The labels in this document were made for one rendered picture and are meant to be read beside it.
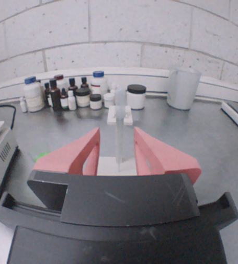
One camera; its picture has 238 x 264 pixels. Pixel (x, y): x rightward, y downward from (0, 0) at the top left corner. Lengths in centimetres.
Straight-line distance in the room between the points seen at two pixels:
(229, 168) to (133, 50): 54
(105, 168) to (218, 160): 27
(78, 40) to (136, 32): 25
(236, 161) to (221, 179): 10
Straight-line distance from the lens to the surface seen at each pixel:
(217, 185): 32
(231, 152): 44
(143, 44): 63
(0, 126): 35
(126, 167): 27
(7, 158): 35
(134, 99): 46
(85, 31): 63
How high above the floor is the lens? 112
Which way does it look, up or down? 37 degrees down
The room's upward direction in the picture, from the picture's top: straight up
